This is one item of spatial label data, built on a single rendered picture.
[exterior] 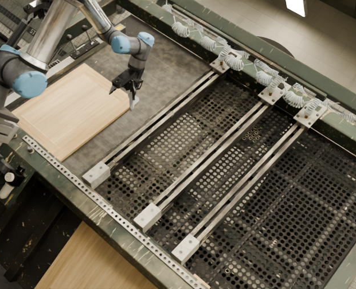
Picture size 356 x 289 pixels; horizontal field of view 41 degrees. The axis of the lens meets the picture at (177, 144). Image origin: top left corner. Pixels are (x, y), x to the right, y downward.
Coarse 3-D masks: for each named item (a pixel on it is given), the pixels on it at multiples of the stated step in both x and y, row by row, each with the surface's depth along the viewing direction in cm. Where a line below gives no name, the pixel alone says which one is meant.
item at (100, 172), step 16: (224, 48) 264; (224, 64) 272; (208, 80) 272; (192, 96) 261; (160, 112) 253; (176, 112) 255; (144, 128) 246; (160, 128) 251; (128, 144) 242; (144, 144) 247; (112, 160) 238; (96, 176) 228
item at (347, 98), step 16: (160, 0) 356; (176, 0) 347; (192, 0) 343; (208, 16) 337; (224, 32) 331; (240, 32) 327; (256, 48) 321; (272, 48) 317; (288, 64) 312; (304, 64) 308; (304, 80) 307; (320, 80) 303; (336, 96) 298; (352, 96) 295; (352, 112) 300; (112, 176) 274; (192, 256) 257
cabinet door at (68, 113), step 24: (72, 72) 275; (96, 72) 276; (48, 96) 263; (72, 96) 265; (96, 96) 265; (120, 96) 266; (24, 120) 253; (48, 120) 254; (72, 120) 254; (96, 120) 255; (48, 144) 244; (72, 144) 245
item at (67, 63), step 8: (120, 24) 299; (96, 48) 288; (88, 56) 286; (64, 64) 276; (72, 64) 279; (48, 72) 272; (56, 72) 272; (64, 72) 277; (48, 80) 270; (8, 96) 259; (16, 96) 260; (8, 104) 256; (16, 104) 261
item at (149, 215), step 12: (276, 84) 252; (288, 84) 265; (264, 96) 259; (276, 96) 259; (252, 108) 258; (264, 108) 258; (240, 120) 253; (252, 120) 253; (228, 132) 247; (240, 132) 248; (216, 144) 242; (228, 144) 243; (204, 156) 238; (216, 156) 238; (192, 168) 233; (204, 168) 233; (180, 180) 229; (192, 180) 229; (168, 192) 224; (180, 192) 225; (156, 204) 220; (168, 204) 222; (144, 216) 216; (156, 216) 218; (144, 228) 215
